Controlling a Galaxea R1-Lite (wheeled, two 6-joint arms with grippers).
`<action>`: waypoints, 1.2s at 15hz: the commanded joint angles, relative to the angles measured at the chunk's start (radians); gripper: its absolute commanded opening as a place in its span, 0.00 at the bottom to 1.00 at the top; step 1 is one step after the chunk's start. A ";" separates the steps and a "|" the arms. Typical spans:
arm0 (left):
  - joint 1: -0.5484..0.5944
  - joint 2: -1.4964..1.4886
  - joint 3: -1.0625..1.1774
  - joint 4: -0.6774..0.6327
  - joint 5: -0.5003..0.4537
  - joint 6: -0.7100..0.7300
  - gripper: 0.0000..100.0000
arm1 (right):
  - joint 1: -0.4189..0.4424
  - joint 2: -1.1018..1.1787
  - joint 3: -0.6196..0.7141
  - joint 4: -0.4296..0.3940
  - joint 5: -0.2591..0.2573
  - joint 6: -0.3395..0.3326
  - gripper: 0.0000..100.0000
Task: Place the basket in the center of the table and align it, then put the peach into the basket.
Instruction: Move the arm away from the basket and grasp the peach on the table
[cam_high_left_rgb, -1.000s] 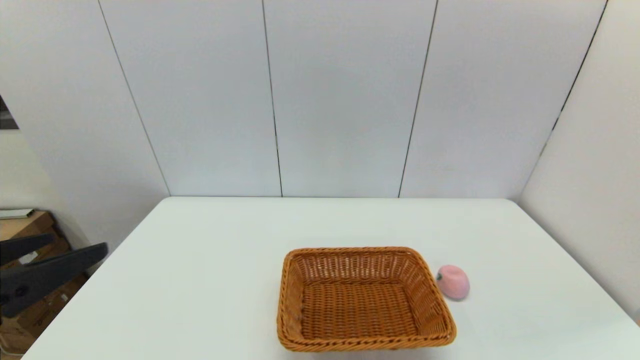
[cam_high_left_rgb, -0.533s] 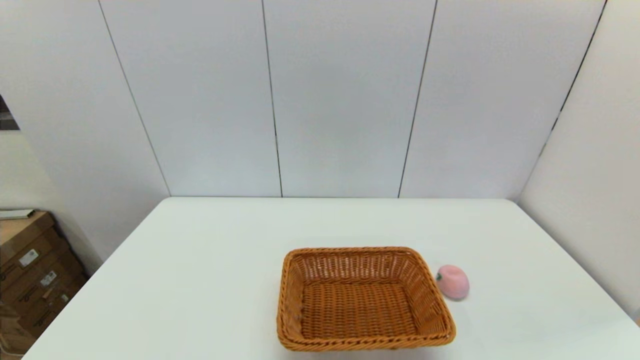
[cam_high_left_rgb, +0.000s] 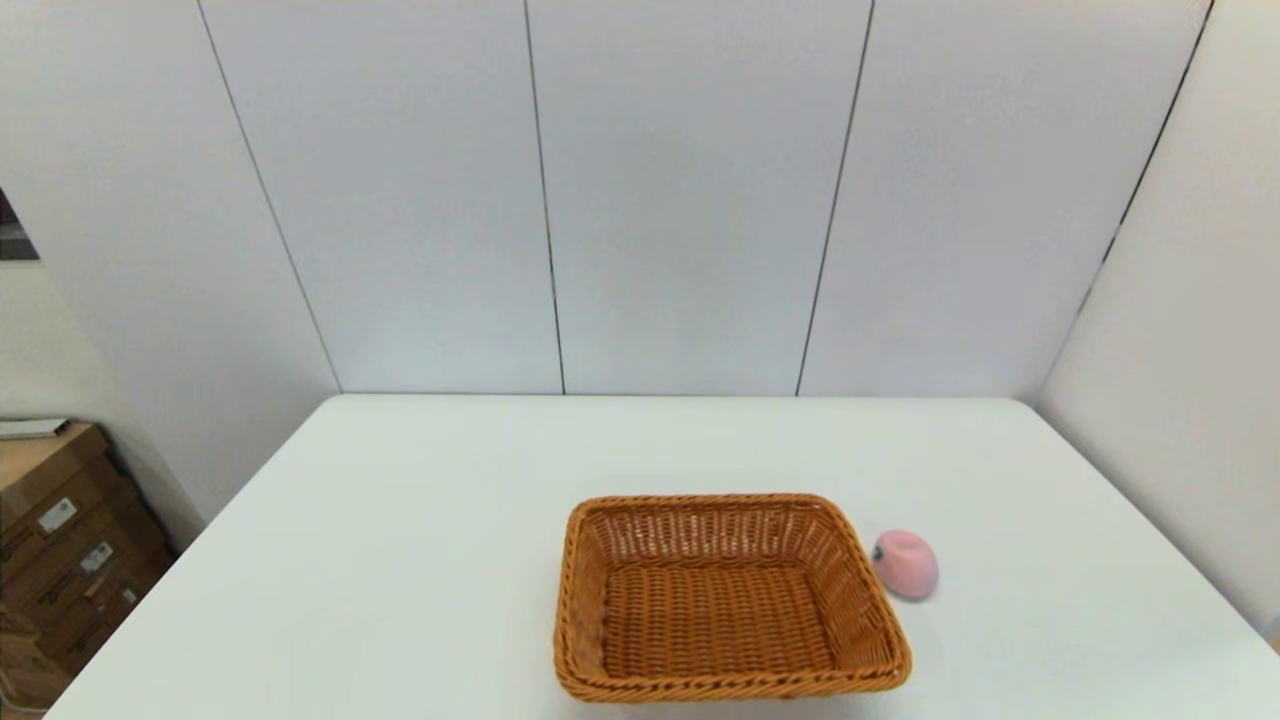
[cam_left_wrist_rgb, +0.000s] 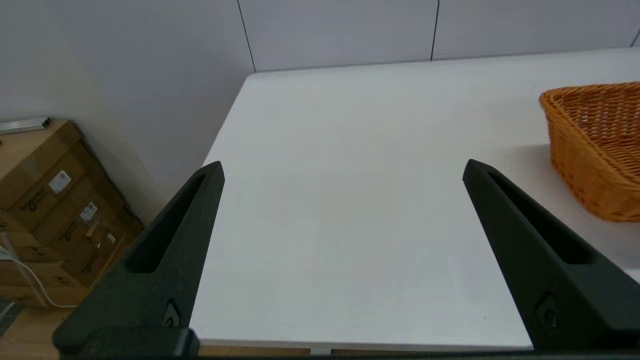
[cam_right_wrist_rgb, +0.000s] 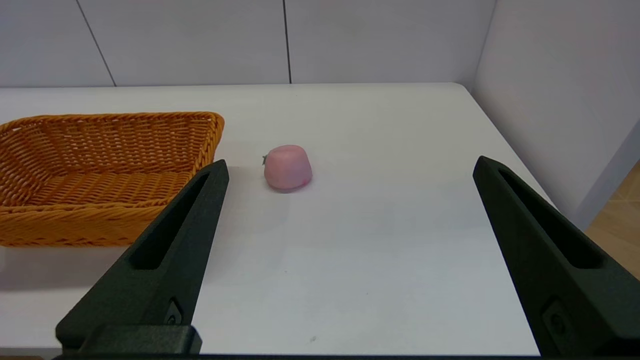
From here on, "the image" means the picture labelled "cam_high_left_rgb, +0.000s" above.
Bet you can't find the orange woven wicker basket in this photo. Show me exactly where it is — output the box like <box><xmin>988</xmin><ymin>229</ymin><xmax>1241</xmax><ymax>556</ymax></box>
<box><xmin>553</xmin><ymin>492</ymin><xmax>913</xmax><ymax>704</ymax></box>

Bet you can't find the pink toy peach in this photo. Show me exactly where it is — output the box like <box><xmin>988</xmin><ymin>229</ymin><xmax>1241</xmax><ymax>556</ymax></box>
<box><xmin>872</xmin><ymin>529</ymin><xmax>941</xmax><ymax>602</ymax></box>

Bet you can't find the brown cardboard box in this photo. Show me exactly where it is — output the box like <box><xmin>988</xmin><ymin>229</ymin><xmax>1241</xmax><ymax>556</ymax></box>
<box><xmin>0</xmin><ymin>422</ymin><xmax>113</xmax><ymax>531</ymax></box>
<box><xmin>0</xmin><ymin>625</ymin><xmax>76</xmax><ymax>713</ymax></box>
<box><xmin>0</xmin><ymin>560</ymin><xmax>179</xmax><ymax>681</ymax></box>
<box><xmin>0</xmin><ymin>475</ymin><xmax>173</xmax><ymax>613</ymax></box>

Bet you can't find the dark wall picture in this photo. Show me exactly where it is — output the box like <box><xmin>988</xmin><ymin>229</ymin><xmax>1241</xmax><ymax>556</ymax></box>
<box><xmin>0</xmin><ymin>188</ymin><xmax>43</xmax><ymax>264</ymax></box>

